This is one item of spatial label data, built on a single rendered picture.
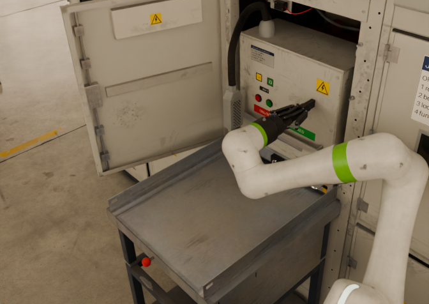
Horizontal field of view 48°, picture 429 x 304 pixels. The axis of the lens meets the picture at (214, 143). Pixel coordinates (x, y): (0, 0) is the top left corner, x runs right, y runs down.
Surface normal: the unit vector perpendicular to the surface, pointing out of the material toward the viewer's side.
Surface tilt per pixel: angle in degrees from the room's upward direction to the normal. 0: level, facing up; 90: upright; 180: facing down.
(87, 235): 0
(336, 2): 90
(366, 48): 90
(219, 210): 0
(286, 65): 90
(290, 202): 0
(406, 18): 90
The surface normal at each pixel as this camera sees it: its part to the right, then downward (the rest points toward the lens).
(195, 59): 0.43, 0.51
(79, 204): -0.04, -0.82
